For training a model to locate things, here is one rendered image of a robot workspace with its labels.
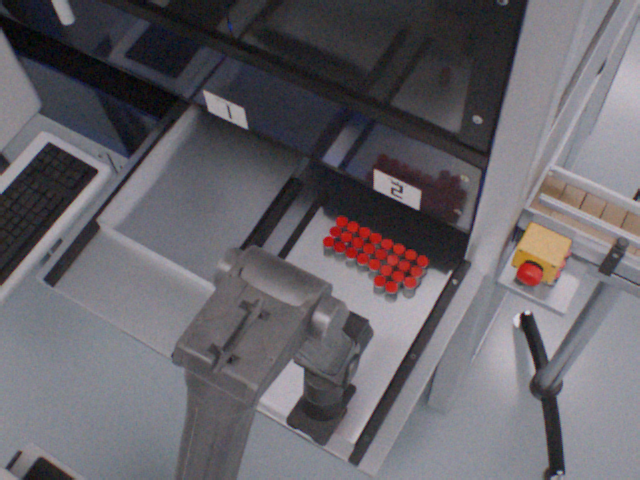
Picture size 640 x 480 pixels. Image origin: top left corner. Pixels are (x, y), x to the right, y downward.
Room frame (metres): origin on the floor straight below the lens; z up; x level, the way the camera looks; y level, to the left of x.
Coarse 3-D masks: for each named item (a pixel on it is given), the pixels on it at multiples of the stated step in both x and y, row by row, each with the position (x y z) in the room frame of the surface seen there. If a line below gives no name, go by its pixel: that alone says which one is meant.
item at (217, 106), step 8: (208, 96) 0.90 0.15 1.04; (208, 104) 0.90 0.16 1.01; (216, 104) 0.89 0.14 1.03; (224, 104) 0.88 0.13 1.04; (232, 104) 0.87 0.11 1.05; (216, 112) 0.89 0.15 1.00; (224, 112) 0.88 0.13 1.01; (232, 112) 0.87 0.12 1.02; (240, 112) 0.86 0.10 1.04; (232, 120) 0.87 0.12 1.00; (240, 120) 0.86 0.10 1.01
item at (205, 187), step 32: (192, 128) 0.95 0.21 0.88; (224, 128) 0.94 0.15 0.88; (160, 160) 0.88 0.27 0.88; (192, 160) 0.87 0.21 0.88; (224, 160) 0.87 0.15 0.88; (256, 160) 0.86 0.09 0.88; (288, 160) 0.85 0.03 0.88; (128, 192) 0.81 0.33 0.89; (160, 192) 0.81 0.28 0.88; (192, 192) 0.80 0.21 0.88; (224, 192) 0.79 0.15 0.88; (256, 192) 0.79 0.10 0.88; (128, 224) 0.75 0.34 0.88; (160, 224) 0.74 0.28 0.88; (192, 224) 0.73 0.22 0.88; (224, 224) 0.73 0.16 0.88; (256, 224) 0.70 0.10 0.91; (160, 256) 0.66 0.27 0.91; (192, 256) 0.67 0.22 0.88
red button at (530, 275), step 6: (522, 264) 0.52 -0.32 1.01; (528, 264) 0.52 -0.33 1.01; (522, 270) 0.51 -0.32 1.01; (528, 270) 0.51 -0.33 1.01; (534, 270) 0.50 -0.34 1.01; (540, 270) 0.51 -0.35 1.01; (522, 276) 0.50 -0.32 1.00; (528, 276) 0.50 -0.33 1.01; (534, 276) 0.50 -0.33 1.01; (540, 276) 0.50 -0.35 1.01; (522, 282) 0.50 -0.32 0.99; (528, 282) 0.49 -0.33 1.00; (534, 282) 0.49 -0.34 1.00; (540, 282) 0.49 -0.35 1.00
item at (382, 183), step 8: (376, 176) 0.70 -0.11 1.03; (384, 176) 0.69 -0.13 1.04; (376, 184) 0.70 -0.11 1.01; (384, 184) 0.69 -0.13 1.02; (392, 184) 0.68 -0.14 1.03; (400, 184) 0.67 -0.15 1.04; (384, 192) 0.69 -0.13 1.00; (408, 192) 0.66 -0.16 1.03; (416, 192) 0.65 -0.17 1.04; (400, 200) 0.67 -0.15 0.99; (408, 200) 0.66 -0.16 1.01; (416, 200) 0.65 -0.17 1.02; (416, 208) 0.65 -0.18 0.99
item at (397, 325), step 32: (320, 224) 0.70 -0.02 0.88; (288, 256) 0.63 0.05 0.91; (320, 256) 0.64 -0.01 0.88; (352, 288) 0.57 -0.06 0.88; (416, 288) 0.56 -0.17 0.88; (384, 320) 0.50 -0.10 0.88; (416, 320) 0.50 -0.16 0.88; (384, 352) 0.45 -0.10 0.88; (288, 384) 0.41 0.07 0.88; (352, 384) 0.40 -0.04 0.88; (384, 384) 0.39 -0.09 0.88; (352, 416) 0.35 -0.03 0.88
